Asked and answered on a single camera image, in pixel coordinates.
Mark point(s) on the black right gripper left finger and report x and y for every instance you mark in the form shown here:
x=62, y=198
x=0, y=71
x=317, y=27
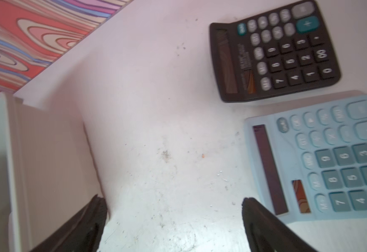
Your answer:
x=61, y=226

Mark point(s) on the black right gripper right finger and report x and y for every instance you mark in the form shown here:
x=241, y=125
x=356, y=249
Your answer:
x=266, y=233

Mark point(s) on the white plastic storage box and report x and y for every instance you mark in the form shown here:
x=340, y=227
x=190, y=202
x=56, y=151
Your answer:
x=47, y=173

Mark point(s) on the black calculator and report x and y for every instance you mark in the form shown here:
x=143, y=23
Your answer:
x=283, y=51

